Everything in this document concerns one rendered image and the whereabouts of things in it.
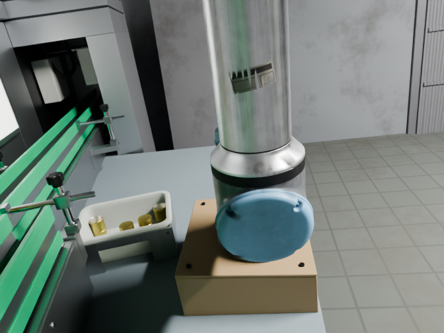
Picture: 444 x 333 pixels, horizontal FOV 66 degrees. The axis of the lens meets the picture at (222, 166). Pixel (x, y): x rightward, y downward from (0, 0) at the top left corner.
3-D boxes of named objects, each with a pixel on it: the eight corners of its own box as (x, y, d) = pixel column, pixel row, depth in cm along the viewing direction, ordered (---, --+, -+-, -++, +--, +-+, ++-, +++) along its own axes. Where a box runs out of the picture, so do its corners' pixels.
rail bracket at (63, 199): (20, 238, 68) (-5, 182, 63) (106, 221, 70) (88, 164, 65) (14, 247, 65) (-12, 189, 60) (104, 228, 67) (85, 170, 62)
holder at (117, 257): (72, 240, 90) (63, 215, 87) (175, 218, 93) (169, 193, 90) (54, 284, 75) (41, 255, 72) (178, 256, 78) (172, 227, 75)
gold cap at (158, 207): (168, 203, 88) (172, 217, 90) (156, 203, 89) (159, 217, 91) (163, 210, 85) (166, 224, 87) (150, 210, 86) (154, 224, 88)
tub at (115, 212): (92, 234, 91) (82, 205, 87) (175, 216, 93) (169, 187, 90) (78, 277, 75) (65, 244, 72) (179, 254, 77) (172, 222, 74)
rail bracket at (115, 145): (92, 166, 131) (74, 108, 122) (135, 157, 133) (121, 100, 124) (89, 170, 127) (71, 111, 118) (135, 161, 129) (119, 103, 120)
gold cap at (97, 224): (106, 215, 87) (110, 230, 88) (94, 215, 88) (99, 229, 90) (96, 223, 84) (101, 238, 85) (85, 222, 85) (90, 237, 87)
